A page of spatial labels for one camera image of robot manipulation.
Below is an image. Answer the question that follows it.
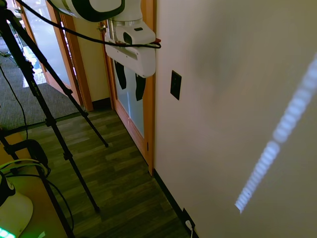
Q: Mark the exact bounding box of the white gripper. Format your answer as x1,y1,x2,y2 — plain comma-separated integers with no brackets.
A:
105,31,157,102

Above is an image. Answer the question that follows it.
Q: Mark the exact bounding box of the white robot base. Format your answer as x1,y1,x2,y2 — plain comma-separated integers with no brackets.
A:
0,158,48,238

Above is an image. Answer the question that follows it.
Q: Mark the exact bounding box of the wooden framed glass door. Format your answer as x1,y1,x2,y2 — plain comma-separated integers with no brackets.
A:
15,0,94,112
100,0,157,176

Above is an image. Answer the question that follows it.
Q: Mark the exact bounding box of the black clamp on table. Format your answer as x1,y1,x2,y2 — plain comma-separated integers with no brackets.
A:
2,139,52,178

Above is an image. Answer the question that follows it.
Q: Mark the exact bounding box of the wooden table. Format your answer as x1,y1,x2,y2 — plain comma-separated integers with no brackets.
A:
0,135,69,238

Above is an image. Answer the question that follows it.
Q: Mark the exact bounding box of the white power plug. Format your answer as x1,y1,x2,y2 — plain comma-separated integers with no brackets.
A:
185,220,198,238

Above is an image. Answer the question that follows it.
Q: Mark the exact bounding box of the black wall light switch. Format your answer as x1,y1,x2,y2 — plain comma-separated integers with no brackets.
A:
170,70,182,101

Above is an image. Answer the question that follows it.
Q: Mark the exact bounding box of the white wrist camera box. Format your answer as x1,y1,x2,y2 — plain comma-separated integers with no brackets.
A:
116,24,157,46

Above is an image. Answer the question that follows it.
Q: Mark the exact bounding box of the black camera tripod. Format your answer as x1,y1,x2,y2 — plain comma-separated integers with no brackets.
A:
0,0,109,238

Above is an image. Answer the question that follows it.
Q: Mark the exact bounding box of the black floor cable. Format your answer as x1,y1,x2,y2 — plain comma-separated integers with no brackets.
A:
0,65,29,142

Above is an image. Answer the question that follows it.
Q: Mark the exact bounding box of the black wall power outlet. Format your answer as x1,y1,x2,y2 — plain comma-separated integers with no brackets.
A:
181,207,196,230

